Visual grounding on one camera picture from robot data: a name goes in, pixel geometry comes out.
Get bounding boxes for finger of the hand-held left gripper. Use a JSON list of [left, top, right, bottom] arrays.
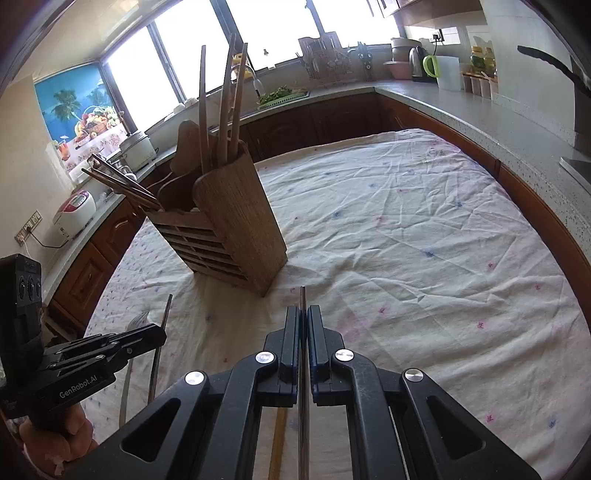
[[47, 335, 167, 374], [57, 323, 168, 356]]

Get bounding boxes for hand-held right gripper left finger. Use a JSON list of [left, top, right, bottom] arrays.
[[60, 305, 303, 480]]

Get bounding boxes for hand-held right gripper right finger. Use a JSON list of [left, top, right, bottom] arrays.
[[307, 305, 542, 480]]

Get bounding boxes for steel chopstick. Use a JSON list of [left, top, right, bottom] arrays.
[[147, 294, 174, 403], [298, 286, 311, 480]]

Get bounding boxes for wooden utensil holder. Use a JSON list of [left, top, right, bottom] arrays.
[[147, 119, 288, 297]]

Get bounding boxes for curved bamboo chopstick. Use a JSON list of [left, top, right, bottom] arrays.
[[229, 42, 249, 158], [198, 45, 213, 174], [217, 33, 237, 167]]

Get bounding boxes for person's left hand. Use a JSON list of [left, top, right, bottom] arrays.
[[18, 402, 100, 476]]

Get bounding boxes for large steel fork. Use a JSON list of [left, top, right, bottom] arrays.
[[119, 310, 151, 428]]

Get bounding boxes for brown wooden base cabinets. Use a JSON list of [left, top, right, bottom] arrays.
[[46, 90, 591, 333]]

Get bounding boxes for brown wooden chopstick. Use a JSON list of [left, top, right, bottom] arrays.
[[269, 408, 290, 480]]

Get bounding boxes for white and red rice cooker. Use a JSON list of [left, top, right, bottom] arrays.
[[52, 189, 98, 241]]

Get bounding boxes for floral white tablecloth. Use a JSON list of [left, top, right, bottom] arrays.
[[83, 128, 585, 480]]

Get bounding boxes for large white cooking pot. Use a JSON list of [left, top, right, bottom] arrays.
[[119, 130, 158, 173]]

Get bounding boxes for fruit and palm poster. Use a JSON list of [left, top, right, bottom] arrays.
[[34, 62, 128, 160]]

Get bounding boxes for green vegetable basket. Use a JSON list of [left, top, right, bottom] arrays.
[[256, 85, 311, 110]]

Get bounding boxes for kitchen faucet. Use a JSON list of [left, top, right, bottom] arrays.
[[231, 64, 264, 94]]

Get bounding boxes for grey kitchen countertop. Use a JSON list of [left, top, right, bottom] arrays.
[[41, 76, 591, 296]]

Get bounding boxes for dish drying rack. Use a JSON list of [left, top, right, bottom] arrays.
[[298, 34, 356, 84]]

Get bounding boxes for kitchen window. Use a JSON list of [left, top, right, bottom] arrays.
[[99, 0, 408, 126]]

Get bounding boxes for stacked pink bowls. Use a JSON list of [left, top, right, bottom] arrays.
[[383, 37, 414, 79]]

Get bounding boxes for steel electric kettle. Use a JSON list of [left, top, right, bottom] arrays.
[[409, 45, 437, 83]]

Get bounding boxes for white seasoning container set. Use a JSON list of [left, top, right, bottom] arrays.
[[462, 71, 500, 100]]

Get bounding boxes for condiment jars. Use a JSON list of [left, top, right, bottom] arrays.
[[470, 45, 499, 77]]

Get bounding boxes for brown wooden upper cabinets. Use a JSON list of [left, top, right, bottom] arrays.
[[367, 0, 463, 27]]

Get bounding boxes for white pitcher with green handle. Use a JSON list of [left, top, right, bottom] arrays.
[[423, 54, 463, 91]]

